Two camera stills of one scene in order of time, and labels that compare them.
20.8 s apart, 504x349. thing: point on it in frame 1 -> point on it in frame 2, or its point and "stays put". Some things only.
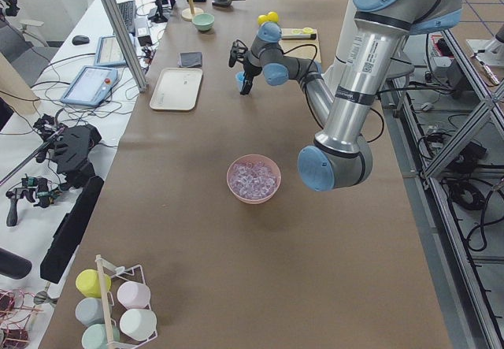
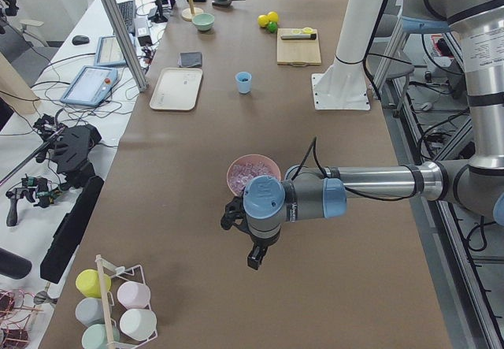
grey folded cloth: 190,59 stays put
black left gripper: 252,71 -> 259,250
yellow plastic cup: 87,283 stays put
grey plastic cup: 90,311 stays put
